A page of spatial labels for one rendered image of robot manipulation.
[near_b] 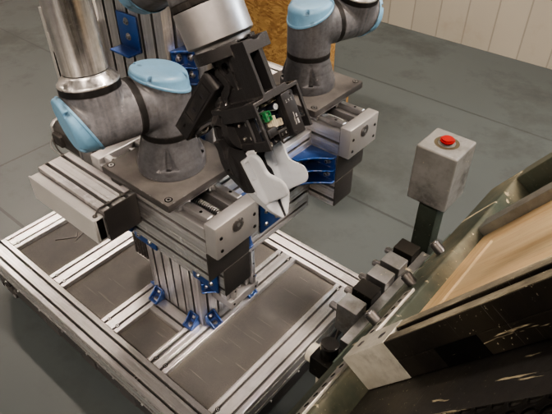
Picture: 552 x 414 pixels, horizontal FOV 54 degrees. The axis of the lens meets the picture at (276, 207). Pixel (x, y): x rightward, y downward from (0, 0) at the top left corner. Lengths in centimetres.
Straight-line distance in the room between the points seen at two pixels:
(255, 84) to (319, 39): 88
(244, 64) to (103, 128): 54
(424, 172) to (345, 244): 105
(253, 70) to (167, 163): 64
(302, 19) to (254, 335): 105
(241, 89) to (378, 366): 54
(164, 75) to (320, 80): 52
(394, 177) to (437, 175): 145
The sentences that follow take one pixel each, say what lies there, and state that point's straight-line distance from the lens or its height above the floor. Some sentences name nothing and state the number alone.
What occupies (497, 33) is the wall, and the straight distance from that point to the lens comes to 454.
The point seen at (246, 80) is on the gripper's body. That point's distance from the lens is 57.
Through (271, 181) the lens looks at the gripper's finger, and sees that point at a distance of 61.
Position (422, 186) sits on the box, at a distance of 158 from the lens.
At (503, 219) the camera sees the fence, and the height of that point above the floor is 96.
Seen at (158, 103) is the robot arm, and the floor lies 122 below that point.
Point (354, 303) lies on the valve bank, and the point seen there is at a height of 77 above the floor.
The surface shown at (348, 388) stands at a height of 89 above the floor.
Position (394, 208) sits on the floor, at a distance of 278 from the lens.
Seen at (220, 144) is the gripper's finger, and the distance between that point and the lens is 61.
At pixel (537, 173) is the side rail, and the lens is 149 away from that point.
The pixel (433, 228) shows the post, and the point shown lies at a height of 65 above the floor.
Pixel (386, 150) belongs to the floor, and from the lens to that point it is 319.
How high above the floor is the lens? 174
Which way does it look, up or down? 40 degrees down
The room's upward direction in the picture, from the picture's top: straight up
